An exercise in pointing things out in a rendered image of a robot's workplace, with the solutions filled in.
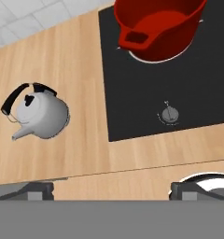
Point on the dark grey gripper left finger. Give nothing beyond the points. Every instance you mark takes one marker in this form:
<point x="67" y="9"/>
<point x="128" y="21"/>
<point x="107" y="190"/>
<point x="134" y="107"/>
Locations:
<point x="36" y="189"/>

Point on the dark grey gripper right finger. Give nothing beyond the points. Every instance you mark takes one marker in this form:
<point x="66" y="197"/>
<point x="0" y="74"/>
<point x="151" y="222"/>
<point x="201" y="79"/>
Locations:
<point x="187" y="190"/>

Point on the white round object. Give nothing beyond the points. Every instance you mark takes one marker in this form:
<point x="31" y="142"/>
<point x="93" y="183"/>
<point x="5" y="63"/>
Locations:
<point x="215" y="182"/>

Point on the grey hob knob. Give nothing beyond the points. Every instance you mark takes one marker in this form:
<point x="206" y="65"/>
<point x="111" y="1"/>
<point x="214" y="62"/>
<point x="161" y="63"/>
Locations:
<point x="169" y="115"/>

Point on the black hob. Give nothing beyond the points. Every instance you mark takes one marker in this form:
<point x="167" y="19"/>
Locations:
<point x="166" y="90"/>

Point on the red pot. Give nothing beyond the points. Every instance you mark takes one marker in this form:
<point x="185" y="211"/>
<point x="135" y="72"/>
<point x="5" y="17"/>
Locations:
<point x="160" y="29"/>

